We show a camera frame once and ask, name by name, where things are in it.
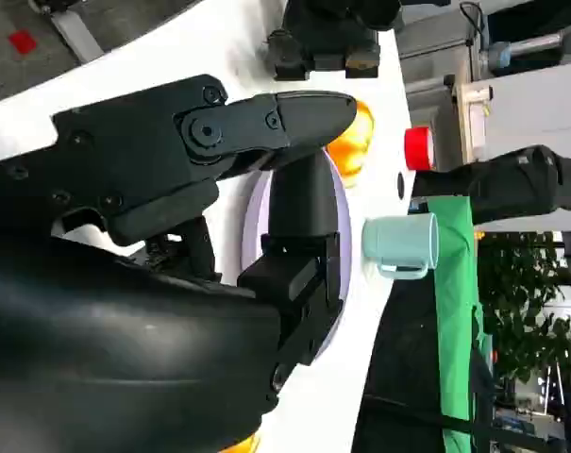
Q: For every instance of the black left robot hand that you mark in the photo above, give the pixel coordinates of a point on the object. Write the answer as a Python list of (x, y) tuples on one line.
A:
[(332, 42)]

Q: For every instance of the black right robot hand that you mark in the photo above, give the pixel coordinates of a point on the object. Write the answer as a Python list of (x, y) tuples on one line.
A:
[(101, 354)]

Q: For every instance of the orange and white toy bread roll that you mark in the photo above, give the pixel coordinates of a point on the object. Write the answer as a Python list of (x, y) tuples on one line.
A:
[(247, 446), (356, 141)]

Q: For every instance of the red cylindrical button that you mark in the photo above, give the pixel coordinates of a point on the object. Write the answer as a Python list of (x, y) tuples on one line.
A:
[(419, 148)]

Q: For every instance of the beige wooden panel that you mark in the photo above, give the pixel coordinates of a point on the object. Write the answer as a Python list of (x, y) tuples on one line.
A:
[(476, 122)]

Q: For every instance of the lilac plate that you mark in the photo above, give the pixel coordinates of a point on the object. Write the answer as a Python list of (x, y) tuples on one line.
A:
[(256, 226)]

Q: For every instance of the pale green mug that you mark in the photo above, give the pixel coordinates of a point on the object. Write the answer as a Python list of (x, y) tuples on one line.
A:
[(398, 240)]

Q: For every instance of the black fabric bundle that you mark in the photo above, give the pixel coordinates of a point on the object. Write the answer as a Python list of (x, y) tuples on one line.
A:
[(507, 184)]

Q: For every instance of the white metal stand leg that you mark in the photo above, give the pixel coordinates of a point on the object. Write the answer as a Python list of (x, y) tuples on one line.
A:
[(75, 30)]

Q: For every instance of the black cloth backdrop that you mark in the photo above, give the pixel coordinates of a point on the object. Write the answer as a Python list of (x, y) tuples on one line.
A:
[(403, 358)]

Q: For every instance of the green cloth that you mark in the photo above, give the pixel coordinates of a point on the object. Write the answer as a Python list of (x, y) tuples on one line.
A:
[(455, 321)]

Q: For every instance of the green leafy plant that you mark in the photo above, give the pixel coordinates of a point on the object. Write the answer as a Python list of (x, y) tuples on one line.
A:
[(525, 302)]

